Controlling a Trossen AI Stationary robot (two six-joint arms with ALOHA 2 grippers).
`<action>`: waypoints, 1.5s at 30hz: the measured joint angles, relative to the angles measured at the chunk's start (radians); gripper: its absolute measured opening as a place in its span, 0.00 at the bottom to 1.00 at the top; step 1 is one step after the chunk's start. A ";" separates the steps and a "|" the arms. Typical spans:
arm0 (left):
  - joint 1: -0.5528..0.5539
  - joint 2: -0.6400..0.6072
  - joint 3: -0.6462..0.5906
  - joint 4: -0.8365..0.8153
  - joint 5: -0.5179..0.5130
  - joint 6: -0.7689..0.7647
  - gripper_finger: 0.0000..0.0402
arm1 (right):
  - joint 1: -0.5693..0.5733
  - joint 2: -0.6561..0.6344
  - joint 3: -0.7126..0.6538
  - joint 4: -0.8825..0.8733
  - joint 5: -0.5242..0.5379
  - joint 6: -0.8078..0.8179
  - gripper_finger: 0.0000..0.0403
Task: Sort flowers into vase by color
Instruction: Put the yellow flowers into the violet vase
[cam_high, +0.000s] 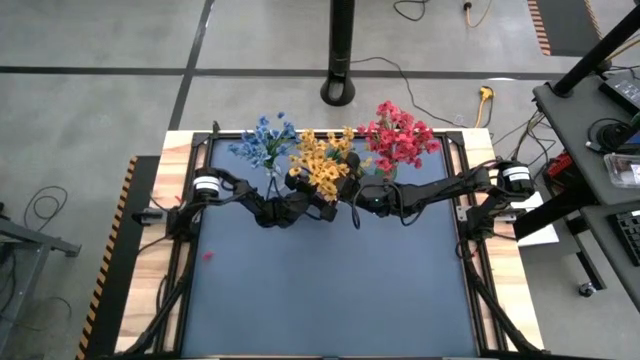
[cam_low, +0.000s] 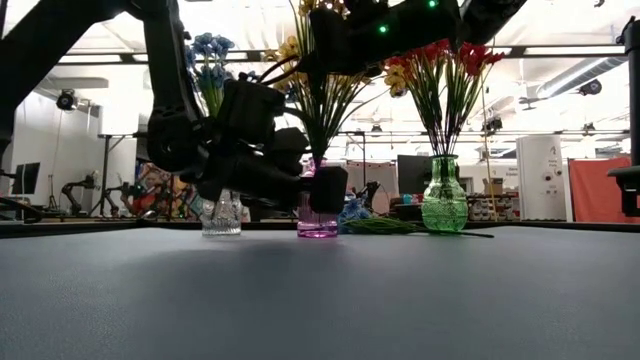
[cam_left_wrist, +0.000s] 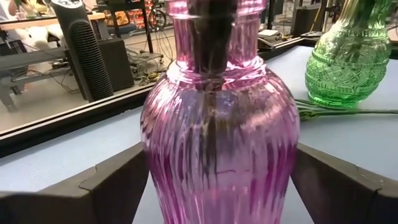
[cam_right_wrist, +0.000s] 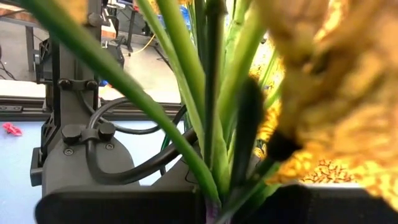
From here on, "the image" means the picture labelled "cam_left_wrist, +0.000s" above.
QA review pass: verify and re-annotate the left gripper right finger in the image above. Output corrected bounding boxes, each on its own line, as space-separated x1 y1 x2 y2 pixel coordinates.
290 142 398 224

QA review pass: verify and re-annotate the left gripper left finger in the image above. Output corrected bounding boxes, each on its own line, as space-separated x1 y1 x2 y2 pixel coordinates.
0 142 150 224

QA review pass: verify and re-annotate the blue artificial flower bunch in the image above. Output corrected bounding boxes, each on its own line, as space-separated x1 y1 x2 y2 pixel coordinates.
294 98 398 121

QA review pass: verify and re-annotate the pink glass vase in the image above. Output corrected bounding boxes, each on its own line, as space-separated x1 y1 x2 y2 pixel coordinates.
139 0 301 224

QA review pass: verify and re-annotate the green glass vase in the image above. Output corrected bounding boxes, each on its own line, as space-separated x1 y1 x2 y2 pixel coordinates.
304 0 393 109

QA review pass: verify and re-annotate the blue-grey table mat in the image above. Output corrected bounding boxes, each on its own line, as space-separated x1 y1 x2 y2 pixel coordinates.
0 45 398 224

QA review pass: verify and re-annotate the grey metal bench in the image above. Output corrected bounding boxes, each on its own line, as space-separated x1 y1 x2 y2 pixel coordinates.
0 48 73 113

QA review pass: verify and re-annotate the black tower fan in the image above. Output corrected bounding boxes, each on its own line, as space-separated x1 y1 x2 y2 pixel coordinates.
50 0 114 103

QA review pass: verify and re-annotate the black speaker box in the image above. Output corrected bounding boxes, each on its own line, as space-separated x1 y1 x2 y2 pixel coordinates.
98 37 135 93

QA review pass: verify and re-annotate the wooden top desk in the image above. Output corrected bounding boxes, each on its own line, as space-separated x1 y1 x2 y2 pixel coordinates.
0 11 106 32

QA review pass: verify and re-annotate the black aluminium table frame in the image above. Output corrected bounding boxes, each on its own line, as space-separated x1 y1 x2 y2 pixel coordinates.
0 35 398 159

